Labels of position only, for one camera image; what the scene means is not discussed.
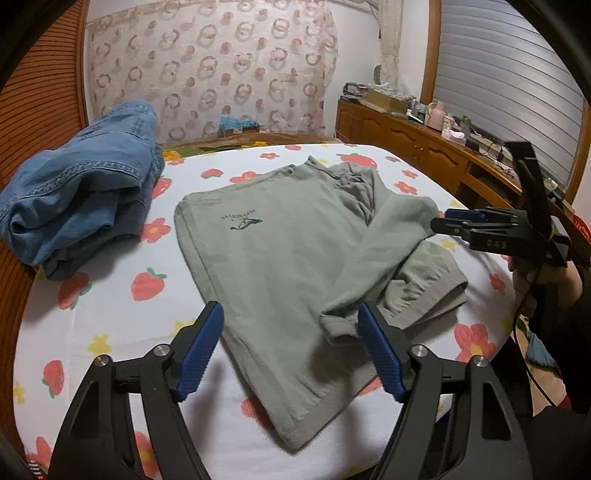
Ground blue package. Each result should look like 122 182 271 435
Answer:
218 114 258 134

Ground pink kettle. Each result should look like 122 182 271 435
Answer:
425 102 448 130

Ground louvered wooden door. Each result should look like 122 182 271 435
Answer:
0 0 90 352

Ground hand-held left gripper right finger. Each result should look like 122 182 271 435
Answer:
358 301 541 480

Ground wooden cabinet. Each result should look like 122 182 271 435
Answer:
335 99 578 217

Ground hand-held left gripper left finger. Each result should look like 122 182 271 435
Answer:
48 301 225 480

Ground person's right forearm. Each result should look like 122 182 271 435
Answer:
536 265 591 411

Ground cardboard box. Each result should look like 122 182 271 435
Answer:
365 89 409 114

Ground person's right hand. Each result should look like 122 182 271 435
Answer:
508 258 583 320

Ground strawberry print bed sheet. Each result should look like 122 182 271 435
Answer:
13 143 532 480

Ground beige lace curtain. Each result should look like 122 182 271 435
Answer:
376 0 403 89

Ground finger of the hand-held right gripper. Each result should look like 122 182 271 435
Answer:
429 216 481 241
444 208 518 223

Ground grey window blind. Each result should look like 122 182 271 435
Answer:
434 0 587 185

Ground grey-green pants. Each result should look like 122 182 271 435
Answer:
174 156 469 450

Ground power strip with cables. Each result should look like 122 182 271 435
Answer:
466 131 509 163

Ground blue denim clothing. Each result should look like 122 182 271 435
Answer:
0 99 166 281

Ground circle pattern curtain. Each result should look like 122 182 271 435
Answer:
85 0 340 141

